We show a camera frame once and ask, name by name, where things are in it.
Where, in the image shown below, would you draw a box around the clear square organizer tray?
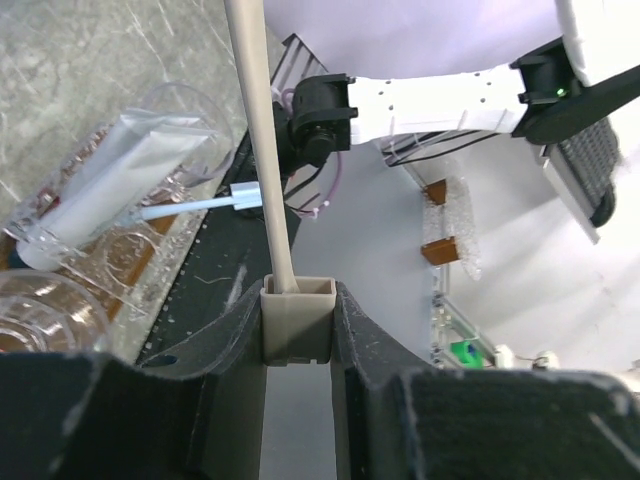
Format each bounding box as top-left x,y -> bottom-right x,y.
0,124 -> 221,321

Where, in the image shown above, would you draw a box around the white blue toothbrush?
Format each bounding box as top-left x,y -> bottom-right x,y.
117,181 -> 262,226

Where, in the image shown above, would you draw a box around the green connector block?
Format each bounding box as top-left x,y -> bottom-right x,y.
450,340 -> 484,369

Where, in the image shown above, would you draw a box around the grey toothbrush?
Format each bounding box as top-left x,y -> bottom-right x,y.
224,1 -> 337,366

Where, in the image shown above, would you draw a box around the white red toothpaste tube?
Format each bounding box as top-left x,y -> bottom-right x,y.
61,108 -> 202,173

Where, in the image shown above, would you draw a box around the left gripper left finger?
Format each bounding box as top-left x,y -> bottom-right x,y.
1,284 -> 265,479

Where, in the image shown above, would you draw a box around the white toothpaste tube blue cap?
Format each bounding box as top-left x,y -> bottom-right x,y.
16,126 -> 214,271

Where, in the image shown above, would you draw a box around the bubble wrap orange blocks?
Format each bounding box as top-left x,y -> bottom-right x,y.
420,176 -> 481,281

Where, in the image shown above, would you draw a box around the clear plastic cup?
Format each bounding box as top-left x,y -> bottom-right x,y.
139,82 -> 241,191
1,269 -> 111,353

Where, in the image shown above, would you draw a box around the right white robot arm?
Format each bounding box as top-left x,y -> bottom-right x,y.
288,1 -> 639,165

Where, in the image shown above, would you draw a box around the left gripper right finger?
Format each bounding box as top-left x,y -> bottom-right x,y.
331,284 -> 639,479

